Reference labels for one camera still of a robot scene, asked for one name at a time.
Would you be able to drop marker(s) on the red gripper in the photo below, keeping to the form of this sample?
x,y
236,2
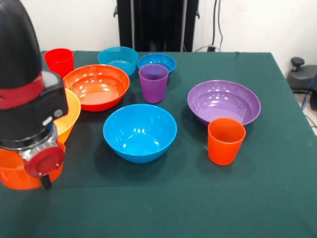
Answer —
x,y
44,161

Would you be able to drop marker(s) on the small orange bowl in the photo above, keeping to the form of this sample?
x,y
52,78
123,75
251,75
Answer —
x,y
10,178

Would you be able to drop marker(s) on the purple cup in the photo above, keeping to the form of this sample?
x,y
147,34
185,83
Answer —
x,y
153,89

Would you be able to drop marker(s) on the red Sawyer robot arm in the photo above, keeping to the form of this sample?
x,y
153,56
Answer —
x,y
17,49

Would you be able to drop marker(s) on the yellow bowl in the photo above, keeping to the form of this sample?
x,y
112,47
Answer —
x,y
70,111

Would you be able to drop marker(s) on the large blue bowl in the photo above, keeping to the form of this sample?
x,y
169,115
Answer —
x,y
140,143

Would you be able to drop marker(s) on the wide orange bowl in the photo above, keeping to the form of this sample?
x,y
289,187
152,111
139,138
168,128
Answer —
x,y
99,91

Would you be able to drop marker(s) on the red cup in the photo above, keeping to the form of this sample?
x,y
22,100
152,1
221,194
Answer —
x,y
59,62

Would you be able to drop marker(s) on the dark green tablecloth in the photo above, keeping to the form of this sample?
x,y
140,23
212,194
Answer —
x,y
173,198

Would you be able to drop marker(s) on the teal bowl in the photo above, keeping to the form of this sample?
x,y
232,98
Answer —
x,y
116,55

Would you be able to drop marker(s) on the small dark blue bowl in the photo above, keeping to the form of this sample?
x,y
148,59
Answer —
x,y
158,59

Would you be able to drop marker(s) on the orange cup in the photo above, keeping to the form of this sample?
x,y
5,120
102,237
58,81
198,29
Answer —
x,y
224,151

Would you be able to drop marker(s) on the wide purple bowl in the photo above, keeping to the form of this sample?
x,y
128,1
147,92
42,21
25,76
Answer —
x,y
223,104

